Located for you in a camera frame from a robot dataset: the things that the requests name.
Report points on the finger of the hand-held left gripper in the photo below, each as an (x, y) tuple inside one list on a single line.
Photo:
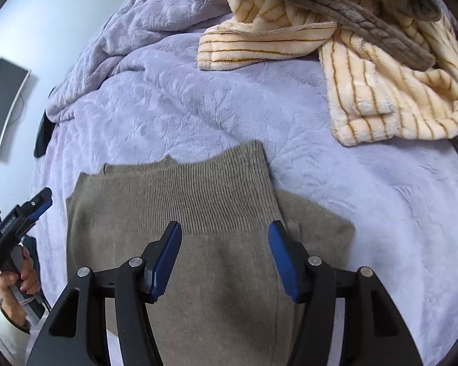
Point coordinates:
[(42, 210), (36, 200)]

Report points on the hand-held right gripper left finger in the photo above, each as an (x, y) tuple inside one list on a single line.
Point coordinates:
[(164, 263)]

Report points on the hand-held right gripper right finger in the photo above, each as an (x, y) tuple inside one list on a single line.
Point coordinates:
[(284, 263)]

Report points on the olive brown knit sweater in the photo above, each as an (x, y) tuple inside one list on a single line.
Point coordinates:
[(213, 206)]

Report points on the person's left forearm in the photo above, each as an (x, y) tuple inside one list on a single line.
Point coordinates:
[(9, 335)]

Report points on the person's left hand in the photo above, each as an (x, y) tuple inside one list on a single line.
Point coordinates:
[(26, 278)]

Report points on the black object beside bed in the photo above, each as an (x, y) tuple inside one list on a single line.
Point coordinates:
[(44, 133)]

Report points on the curved monitor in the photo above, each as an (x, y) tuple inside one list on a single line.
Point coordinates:
[(3, 106)]

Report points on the lavender embossed fleece blanket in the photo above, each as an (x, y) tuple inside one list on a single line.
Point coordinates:
[(175, 103)]

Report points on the cream striped fleece blanket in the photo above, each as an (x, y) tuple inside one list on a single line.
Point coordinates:
[(385, 95)]

